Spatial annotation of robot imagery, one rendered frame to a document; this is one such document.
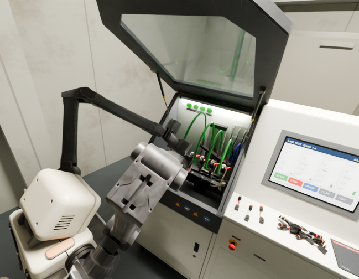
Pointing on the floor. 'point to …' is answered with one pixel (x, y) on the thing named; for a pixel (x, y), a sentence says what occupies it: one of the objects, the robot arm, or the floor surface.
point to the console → (284, 198)
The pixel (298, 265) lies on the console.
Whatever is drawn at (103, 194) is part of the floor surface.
